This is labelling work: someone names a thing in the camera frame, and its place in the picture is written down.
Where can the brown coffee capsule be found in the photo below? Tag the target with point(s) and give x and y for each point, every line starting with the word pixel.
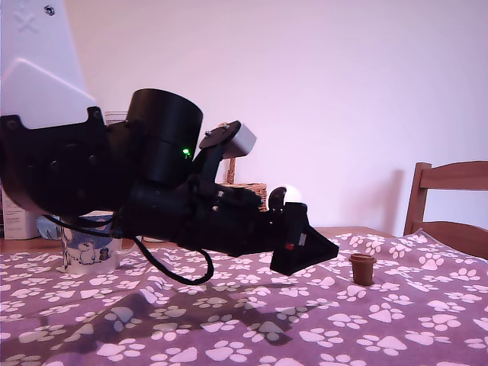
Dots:
pixel 362 268

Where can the purple paw print cloth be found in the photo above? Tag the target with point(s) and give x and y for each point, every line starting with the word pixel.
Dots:
pixel 343 324

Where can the wooden chair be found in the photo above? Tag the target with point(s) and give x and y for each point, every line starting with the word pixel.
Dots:
pixel 446 179

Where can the white mug with cartoon print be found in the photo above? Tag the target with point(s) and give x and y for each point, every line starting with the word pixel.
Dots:
pixel 87 253

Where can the white cardboard box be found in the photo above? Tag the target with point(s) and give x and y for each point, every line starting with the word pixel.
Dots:
pixel 17 225

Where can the small white round camera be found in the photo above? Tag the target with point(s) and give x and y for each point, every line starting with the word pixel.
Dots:
pixel 295 194

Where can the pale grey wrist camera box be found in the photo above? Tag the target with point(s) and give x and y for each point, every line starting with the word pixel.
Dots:
pixel 244 139

